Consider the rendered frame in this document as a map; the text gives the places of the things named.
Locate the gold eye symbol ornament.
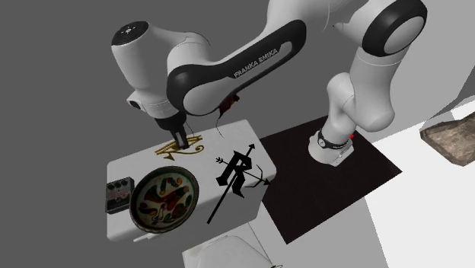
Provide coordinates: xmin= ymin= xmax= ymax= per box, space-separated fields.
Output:
xmin=155 ymin=134 xmax=205 ymax=161

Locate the white toilet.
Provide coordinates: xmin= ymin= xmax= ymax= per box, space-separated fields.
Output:
xmin=107 ymin=118 xmax=284 ymax=268

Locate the dark red wiry ornament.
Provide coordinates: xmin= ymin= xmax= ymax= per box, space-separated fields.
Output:
xmin=215 ymin=94 xmax=241 ymax=139

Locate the painted dark-rimmed bowl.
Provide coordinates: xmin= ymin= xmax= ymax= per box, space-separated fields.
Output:
xmin=129 ymin=165 xmax=200 ymax=235

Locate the black letter and arrow ornament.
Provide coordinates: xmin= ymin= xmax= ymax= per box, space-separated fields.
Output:
xmin=206 ymin=143 xmax=273 ymax=225

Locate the grey box with black knobs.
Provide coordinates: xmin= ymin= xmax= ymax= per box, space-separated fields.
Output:
xmin=104 ymin=177 xmax=135 ymax=215

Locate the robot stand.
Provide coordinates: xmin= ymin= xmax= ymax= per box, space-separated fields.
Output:
xmin=258 ymin=114 xmax=403 ymax=245

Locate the brown stone-textured slab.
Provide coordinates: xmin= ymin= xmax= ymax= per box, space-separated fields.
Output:
xmin=419 ymin=112 xmax=475 ymax=168

